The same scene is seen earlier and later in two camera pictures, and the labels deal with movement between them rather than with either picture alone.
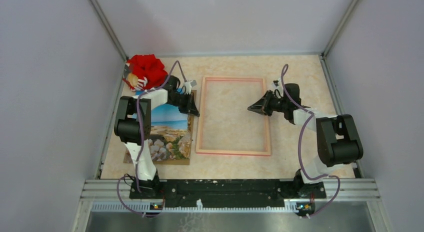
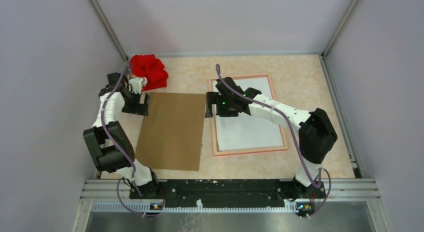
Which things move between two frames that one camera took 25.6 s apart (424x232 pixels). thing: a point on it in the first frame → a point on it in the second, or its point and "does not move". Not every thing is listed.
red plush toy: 144,72 does not move
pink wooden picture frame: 204,79 → 215,152
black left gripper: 192,108 → 139,108
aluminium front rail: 336,189 does not move
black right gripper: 262,106 → 214,98
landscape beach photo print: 170,136 → 245,131
